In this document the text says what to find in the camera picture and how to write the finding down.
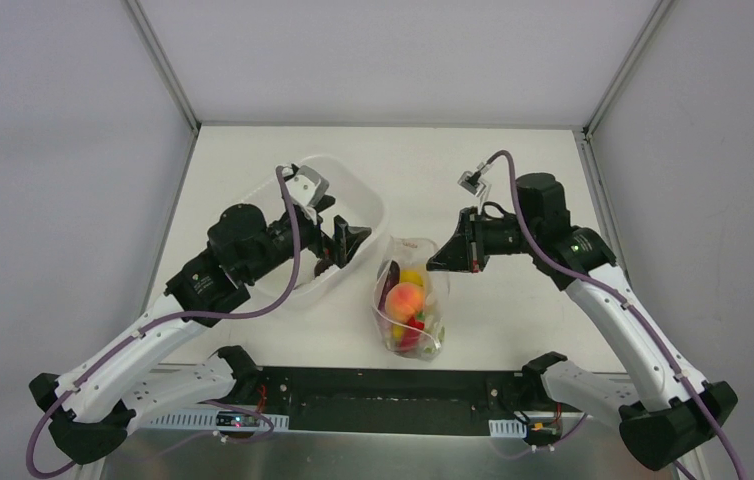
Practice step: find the white plastic colander basket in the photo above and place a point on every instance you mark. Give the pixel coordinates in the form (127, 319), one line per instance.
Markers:
(356, 202)

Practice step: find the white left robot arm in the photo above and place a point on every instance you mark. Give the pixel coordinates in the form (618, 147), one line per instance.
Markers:
(91, 410)

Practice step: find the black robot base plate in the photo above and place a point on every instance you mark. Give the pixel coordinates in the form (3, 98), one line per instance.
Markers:
(383, 401)

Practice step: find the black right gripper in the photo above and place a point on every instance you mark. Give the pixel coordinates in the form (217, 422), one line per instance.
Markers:
(473, 240)

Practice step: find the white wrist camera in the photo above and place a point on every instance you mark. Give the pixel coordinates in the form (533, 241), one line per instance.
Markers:
(475, 183)
(306, 187)

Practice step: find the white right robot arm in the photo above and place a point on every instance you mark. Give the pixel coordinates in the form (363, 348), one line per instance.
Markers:
(670, 408)

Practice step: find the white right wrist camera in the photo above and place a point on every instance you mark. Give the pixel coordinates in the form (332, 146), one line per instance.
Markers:
(475, 183)

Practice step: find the toy peach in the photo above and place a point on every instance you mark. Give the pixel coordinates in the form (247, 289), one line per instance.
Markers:
(404, 301)

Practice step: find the yellow toy pepper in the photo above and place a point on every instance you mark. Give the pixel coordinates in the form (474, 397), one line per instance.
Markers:
(412, 276)

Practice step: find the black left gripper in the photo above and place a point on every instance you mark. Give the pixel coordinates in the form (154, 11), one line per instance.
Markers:
(323, 239)

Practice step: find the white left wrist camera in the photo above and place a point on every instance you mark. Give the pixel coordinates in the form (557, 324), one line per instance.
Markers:
(306, 187)

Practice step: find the clear polka dot zip bag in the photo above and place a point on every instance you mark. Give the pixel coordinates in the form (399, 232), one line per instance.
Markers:
(413, 253)

